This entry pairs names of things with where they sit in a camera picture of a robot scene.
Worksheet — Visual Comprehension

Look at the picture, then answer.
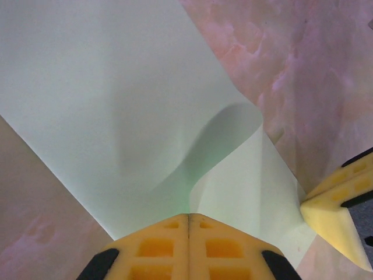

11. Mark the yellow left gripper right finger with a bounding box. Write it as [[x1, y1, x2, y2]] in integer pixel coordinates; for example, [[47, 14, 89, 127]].
[[188, 212, 302, 280]]

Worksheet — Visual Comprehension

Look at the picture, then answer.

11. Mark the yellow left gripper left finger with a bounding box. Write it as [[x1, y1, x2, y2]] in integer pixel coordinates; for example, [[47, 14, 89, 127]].
[[77, 213, 190, 280]]

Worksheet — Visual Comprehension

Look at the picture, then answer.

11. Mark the pale green paper sheet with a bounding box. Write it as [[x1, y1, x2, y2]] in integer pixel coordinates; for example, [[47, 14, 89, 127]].
[[0, 0, 317, 268]]

